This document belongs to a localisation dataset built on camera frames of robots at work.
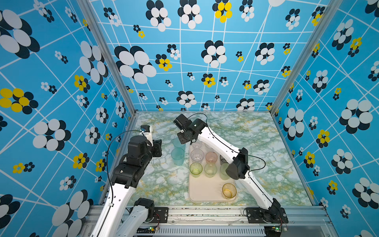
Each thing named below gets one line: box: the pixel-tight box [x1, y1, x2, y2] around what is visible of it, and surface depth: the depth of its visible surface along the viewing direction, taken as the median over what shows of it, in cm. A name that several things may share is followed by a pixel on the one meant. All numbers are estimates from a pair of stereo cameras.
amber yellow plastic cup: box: [222, 182, 237, 200], surface depth 80 cm
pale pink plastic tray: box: [188, 141, 237, 203], surface depth 86 cm
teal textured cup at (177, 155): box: [170, 147, 185, 167], surface depth 95 cm
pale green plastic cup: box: [204, 163, 218, 179], surface depth 88 cm
